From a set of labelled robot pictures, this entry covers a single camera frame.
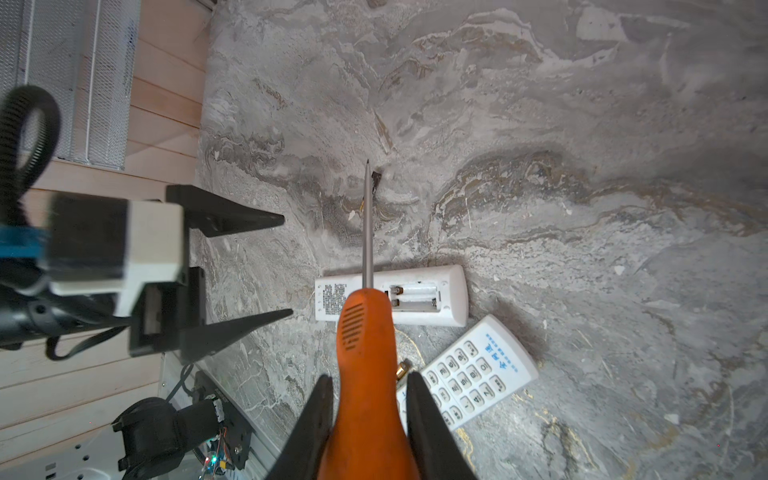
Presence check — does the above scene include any black corrugated cable conduit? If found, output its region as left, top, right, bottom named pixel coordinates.
left=0, top=83, right=63, bottom=226

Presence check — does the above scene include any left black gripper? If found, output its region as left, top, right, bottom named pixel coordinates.
left=128, top=185, right=294, bottom=364

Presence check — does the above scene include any white wire mesh shelf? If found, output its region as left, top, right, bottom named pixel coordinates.
left=1, top=0, right=141, bottom=170

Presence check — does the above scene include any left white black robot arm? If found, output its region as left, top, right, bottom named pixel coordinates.
left=112, top=185, right=293, bottom=479

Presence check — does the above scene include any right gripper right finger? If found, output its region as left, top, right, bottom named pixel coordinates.
left=406, top=372, right=477, bottom=480

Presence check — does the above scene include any black gold AAA battery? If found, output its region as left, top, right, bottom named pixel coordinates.
left=371, top=171, right=382, bottom=194
left=396, top=359, right=413, bottom=383

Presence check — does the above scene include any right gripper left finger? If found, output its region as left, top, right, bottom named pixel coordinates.
left=266, top=374, right=334, bottom=480

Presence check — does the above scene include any white remote control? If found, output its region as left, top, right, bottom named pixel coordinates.
left=314, top=265, right=469, bottom=328
left=404, top=314, right=539, bottom=431

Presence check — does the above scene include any orange handled screwdriver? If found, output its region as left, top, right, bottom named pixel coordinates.
left=317, top=164, right=420, bottom=479

